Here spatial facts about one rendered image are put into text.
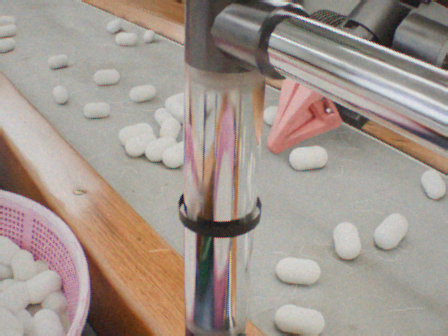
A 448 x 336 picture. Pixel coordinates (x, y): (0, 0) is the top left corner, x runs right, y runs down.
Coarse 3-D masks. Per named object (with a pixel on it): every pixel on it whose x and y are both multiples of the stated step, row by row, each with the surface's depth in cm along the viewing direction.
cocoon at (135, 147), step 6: (132, 138) 53; (138, 138) 53; (144, 138) 53; (150, 138) 54; (156, 138) 54; (126, 144) 53; (132, 144) 52; (138, 144) 53; (144, 144) 53; (126, 150) 53; (132, 150) 53; (138, 150) 53; (144, 150) 53; (132, 156) 53
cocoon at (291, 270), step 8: (280, 264) 38; (288, 264) 37; (296, 264) 37; (304, 264) 37; (312, 264) 37; (280, 272) 38; (288, 272) 37; (296, 272) 37; (304, 272) 37; (312, 272) 37; (288, 280) 38; (296, 280) 37; (304, 280) 37; (312, 280) 37
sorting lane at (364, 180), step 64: (0, 0) 121; (64, 0) 119; (0, 64) 78; (128, 64) 78; (64, 128) 59; (128, 192) 48; (320, 192) 49; (384, 192) 49; (256, 256) 41; (320, 256) 41; (384, 256) 41; (256, 320) 35; (384, 320) 35
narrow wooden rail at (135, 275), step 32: (0, 96) 60; (0, 128) 53; (32, 128) 53; (0, 160) 56; (32, 160) 47; (64, 160) 48; (32, 192) 46; (64, 192) 43; (96, 192) 43; (96, 224) 39; (128, 224) 39; (96, 256) 36; (128, 256) 36; (160, 256) 36; (96, 288) 37; (128, 288) 33; (160, 288) 34; (96, 320) 40; (128, 320) 33; (160, 320) 31
